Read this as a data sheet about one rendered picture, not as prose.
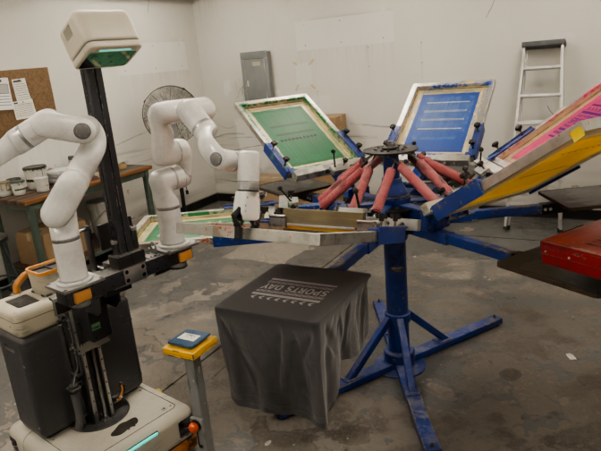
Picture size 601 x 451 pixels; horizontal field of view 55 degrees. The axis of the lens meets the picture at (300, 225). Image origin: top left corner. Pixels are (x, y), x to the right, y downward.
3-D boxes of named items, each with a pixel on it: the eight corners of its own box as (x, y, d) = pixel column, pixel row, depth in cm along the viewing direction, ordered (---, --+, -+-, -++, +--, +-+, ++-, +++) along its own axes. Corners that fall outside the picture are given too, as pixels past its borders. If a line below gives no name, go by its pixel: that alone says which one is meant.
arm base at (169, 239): (147, 245, 239) (140, 209, 234) (172, 236, 248) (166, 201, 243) (171, 251, 229) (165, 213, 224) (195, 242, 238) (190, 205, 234)
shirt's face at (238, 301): (316, 324, 199) (316, 323, 199) (214, 307, 220) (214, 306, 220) (369, 274, 238) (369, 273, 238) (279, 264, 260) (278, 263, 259)
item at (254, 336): (326, 431, 210) (317, 324, 198) (225, 405, 232) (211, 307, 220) (330, 427, 212) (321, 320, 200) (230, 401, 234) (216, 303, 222)
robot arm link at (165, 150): (138, 97, 214) (179, 92, 227) (142, 191, 230) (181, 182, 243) (161, 105, 206) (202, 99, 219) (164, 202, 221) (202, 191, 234)
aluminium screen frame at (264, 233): (319, 246, 181) (320, 234, 181) (175, 233, 209) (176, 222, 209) (402, 239, 250) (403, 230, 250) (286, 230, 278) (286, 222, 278)
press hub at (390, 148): (421, 388, 323) (413, 147, 285) (357, 375, 341) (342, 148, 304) (441, 355, 355) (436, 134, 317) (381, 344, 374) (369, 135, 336)
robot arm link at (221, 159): (202, 137, 210) (236, 178, 203) (179, 133, 198) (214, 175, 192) (216, 119, 207) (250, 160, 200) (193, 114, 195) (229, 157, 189)
